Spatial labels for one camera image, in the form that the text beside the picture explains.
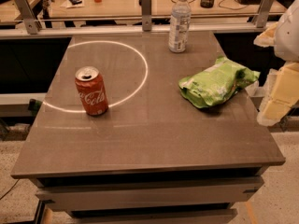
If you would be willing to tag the green bottle on ledge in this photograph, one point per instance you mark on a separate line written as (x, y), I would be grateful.
(34, 105)

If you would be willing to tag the clear plastic water bottle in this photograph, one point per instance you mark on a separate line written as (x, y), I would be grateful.
(179, 26)

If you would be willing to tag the grey cabinet drawer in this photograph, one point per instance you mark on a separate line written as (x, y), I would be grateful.
(151, 194)

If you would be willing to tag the green rice chip bag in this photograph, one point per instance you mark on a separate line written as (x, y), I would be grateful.
(217, 84)

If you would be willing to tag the black mesh pen holder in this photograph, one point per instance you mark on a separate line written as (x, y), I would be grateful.
(207, 3)

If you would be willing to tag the metal rail bracket middle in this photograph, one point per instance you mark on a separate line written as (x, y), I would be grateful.
(146, 14)

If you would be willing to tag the metal rail bracket right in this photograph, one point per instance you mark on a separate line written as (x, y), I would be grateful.
(260, 19)

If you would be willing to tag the red coke can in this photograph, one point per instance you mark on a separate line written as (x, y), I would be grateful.
(91, 90)

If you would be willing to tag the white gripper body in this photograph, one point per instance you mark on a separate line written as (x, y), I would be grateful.
(288, 36)

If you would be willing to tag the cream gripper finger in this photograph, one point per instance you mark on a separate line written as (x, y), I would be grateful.
(281, 94)
(267, 37)

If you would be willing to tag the metal rail bracket left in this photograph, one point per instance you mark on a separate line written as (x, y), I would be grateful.
(30, 20)

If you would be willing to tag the metal rail bracket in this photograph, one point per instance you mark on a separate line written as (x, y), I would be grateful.
(30, 20)
(146, 14)
(260, 19)

